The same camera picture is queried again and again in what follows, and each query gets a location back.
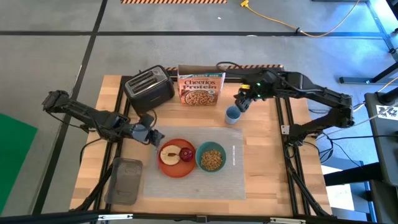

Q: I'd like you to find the black equipment cart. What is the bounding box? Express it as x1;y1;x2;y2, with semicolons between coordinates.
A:
363;91;398;224

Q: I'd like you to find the black aluminium frame rail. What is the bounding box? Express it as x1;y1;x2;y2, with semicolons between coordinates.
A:
74;76;131;212
273;91;332;217

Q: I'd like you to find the dark metal stand frame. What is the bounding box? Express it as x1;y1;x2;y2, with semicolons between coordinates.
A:
338;0;398;85

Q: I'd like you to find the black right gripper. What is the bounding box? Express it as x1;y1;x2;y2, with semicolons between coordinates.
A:
234;81;261;112

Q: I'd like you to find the black two-slot toaster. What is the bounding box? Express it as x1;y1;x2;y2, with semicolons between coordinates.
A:
122;64;176;115

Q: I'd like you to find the orange Cheerios Protein cereal box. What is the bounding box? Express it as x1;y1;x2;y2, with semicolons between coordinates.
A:
177;64;226;107

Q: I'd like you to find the grey translucent plastic tray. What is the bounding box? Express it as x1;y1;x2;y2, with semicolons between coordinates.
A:
104;157;144;206

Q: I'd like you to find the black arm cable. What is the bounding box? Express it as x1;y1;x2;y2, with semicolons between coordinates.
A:
216;61;312;94

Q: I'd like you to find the teal green bowl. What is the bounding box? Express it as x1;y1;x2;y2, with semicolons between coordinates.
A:
195;141;227;173

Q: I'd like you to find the grey woven placemat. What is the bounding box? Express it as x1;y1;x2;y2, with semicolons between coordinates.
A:
143;126;246;200

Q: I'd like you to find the white printed label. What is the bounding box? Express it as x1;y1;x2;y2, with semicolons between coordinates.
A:
375;105;398;121

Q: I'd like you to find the pale blue cup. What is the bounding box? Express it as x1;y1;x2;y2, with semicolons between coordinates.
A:
224;105;242;126

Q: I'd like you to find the cereal heap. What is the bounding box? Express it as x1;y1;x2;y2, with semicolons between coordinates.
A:
200;149;223;171

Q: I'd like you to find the thin black cable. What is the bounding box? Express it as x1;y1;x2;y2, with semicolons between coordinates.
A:
79;136;105;166

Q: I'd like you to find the red apple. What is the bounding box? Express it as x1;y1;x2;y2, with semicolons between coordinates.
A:
179;147;194;163

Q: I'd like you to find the orange plate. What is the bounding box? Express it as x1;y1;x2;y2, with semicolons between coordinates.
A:
157;138;198;179

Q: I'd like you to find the green floor mat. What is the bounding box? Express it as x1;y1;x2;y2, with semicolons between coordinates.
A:
0;113;39;215

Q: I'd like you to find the yellow extension cord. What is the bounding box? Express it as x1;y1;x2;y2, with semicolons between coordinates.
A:
239;0;361;39

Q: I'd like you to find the orange black hazard tape strip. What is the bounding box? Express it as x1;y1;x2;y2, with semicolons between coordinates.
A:
164;64;284;71

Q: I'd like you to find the toasted bread slice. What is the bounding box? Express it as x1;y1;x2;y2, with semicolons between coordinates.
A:
159;144;182;167

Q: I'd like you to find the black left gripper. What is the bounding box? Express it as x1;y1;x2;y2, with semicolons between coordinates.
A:
130;115;165;147

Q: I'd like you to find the black aluminium crossbar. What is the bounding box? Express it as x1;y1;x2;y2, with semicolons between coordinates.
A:
0;210;398;224

